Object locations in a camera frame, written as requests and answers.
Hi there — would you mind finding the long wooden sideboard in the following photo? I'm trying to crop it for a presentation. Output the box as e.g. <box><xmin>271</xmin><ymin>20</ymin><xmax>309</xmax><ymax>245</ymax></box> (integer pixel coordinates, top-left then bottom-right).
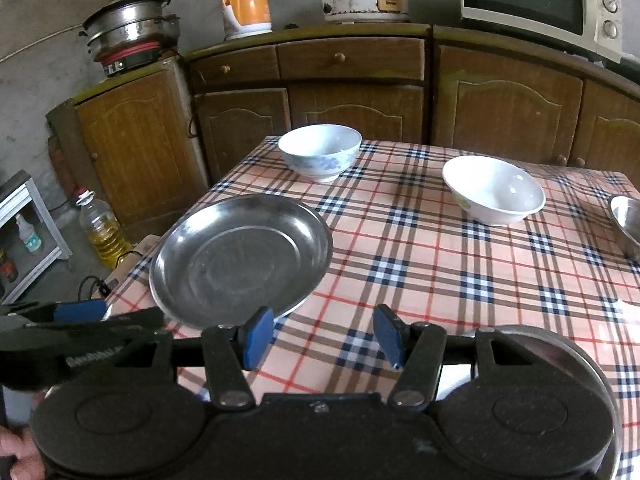
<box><xmin>182</xmin><ymin>22</ymin><xmax>640</xmax><ymax>186</ymax></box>

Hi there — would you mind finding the plaid tablecloth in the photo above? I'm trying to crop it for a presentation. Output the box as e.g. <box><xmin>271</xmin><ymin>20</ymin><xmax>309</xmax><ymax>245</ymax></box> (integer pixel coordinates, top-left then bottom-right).
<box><xmin>102</xmin><ymin>136</ymin><xmax>640</xmax><ymax>480</ymax></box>

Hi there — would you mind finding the small wooden drawer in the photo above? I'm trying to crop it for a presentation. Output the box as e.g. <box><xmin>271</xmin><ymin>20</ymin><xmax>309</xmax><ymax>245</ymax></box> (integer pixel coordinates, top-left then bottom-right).
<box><xmin>189</xmin><ymin>45</ymin><xmax>281</xmax><ymax>88</ymax></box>

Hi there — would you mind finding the large stainless steel plate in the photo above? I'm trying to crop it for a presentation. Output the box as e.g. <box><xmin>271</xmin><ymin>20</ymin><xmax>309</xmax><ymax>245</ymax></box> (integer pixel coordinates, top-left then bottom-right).
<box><xmin>470</xmin><ymin>324</ymin><xmax>623</xmax><ymax>480</ymax></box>

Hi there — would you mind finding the person's left hand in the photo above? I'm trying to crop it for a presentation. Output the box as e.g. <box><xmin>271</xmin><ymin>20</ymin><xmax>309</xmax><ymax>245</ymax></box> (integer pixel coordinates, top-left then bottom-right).
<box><xmin>0</xmin><ymin>425</ymin><xmax>46</xmax><ymax>480</ymax></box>

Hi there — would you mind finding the white ceramic bowl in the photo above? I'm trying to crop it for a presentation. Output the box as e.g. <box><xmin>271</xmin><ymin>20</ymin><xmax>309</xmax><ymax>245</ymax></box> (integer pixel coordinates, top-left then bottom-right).
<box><xmin>442</xmin><ymin>155</ymin><xmax>547</xmax><ymax>227</ymax></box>

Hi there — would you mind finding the dark jar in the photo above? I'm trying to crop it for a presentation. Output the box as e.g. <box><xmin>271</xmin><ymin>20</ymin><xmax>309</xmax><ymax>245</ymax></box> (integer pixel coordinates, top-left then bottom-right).
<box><xmin>0</xmin><ymin>249</ymin><xmax>20</xmax><ymax>285</ymax></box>

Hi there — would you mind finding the wooden side cabinet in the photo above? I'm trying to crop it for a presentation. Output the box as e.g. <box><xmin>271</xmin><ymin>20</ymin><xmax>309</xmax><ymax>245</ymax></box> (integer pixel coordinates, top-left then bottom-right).
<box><xmin>45</xmin><ymin>55</ymin><xmax>211</xmax><ymax>241</ymax></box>

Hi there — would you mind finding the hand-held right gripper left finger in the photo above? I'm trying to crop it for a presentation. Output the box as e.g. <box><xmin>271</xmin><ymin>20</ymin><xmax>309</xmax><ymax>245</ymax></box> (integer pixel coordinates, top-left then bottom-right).
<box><xmin>122</xmin><ymin>306</ymin><xmax>275</xmax><ymax>410</ymax></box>

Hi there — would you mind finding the small steel pot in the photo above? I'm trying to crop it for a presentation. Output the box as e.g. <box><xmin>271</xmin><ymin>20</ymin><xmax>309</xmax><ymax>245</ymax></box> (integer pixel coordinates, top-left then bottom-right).
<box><xmin>159</xmin><ymin>12</ymin><xmax>182</xmax><ymax>41</ymax></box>

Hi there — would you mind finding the stainless steel bowl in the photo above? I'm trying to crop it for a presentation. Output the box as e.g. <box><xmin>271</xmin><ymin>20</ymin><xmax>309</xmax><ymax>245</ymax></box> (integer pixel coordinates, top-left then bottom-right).
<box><xmin>609</xmin><ymin>195</ymin><xmax>640</xmax><ymax>261</ymax></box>

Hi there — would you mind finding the blue patterned white bowl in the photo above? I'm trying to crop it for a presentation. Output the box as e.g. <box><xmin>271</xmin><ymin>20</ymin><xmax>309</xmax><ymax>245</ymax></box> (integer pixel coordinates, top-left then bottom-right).
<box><xmin>277</xmin><ymin>125</ymin><xmax>363</xmax><ymax>184</ymax></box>

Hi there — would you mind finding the wide wooden drawer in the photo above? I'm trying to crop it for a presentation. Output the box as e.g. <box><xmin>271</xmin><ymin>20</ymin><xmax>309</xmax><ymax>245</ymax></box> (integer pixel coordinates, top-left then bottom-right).
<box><xmin>277</xmin><ymin>37</ymin><xmax>426</xmax><ymax>81</ymax></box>

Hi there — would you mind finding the red black induction cooker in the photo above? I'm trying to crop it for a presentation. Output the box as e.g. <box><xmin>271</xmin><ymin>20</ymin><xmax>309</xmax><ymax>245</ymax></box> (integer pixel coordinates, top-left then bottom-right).
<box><xmin>95</xmin><ymin>40</ymin><xmax>168</xmax><ymax>79</ymax></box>

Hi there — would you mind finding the arched wooden cabinet door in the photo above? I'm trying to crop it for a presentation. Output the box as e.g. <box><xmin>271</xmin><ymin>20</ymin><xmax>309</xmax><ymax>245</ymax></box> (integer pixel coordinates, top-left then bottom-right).
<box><xmin>195</xmin><ymin>87</ymin><xmax>292</xmax><ymax>181</ymax></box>
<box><xmin>289</xmin><ymin>84</ymin><xmax>426</xmax><ymax>143</ymax></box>
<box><xmin>434</xmin><ymin>45</ymin><xmax>586</xmax><ymax>163</ymax></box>
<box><xmin>580</xmin><ymin>77</ymin><xmax>640</xmax><ymax>173</ymax></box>

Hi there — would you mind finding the orange electric kettle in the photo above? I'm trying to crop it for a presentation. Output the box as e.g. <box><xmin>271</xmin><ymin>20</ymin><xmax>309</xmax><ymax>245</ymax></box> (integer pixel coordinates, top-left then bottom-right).
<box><xmin>221</xmin><ymin>0</ymin><xmax>274</xmax><ymax>41</ymax></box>

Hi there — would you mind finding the steel steamer pot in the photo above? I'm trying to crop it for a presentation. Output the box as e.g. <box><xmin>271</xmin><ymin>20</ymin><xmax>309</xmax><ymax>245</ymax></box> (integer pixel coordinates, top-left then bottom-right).
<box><xmin>82</xmin><ymin>0</ymin><xmax>173</xmax><ymax>58</ymax></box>

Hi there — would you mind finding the cooking oil bottle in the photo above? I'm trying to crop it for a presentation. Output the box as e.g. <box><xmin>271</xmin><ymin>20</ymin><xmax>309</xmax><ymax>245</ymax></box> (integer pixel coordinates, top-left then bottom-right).
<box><xmin>75</xmin><ymin>187</ymin><xmax>133</xmax><ymax>271</ymax></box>

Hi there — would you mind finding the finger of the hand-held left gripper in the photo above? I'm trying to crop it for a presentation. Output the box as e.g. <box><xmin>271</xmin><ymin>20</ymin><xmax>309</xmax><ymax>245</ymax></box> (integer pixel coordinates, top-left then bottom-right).
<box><xmin>0</xmin><ymin>300</ymin><xmax>108</xmax><ymax>330</ymax></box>
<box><xmin>97</xmin><ymin>306</ymin><xmax>166</xmax><ymax>332</ymax></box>

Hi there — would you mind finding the black power cable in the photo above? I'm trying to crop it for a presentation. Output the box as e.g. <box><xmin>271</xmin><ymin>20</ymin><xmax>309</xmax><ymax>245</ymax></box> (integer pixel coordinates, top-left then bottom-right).
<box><xmin>77</xmin><ymin>274</ymin><xmax>123</xmax><ymax>306</ymax></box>

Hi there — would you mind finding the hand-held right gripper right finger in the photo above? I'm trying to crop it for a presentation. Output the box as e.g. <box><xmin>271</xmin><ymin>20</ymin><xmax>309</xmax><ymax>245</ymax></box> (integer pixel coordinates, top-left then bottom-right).
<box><xmin>374</xmin><ymin>304</ymin><xmax>532</xmax><ymax>409</ymax></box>

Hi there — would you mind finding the white plastic bottle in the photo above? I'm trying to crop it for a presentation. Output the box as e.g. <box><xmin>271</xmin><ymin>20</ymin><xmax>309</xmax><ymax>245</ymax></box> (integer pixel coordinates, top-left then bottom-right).
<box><xmin>14</xmin><ymin>212</ymin><xmax>45</xmax><ymax>254</ymax></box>

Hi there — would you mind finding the cardboard box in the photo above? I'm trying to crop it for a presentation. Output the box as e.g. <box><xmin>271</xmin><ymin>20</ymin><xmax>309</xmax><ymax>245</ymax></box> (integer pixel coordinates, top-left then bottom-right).
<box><xmin>111</xmin><ymin>234</ymin><xmax>163</xmax><ymax>286</ymax></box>

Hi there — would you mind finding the white metal shelf rack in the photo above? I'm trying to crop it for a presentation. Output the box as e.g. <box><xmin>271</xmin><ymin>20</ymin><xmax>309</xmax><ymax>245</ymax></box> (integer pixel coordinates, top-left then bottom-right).
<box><xmin>0</xmin><ymin>170</ymin><xmax>73</xmax><ymax>306</ymax></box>

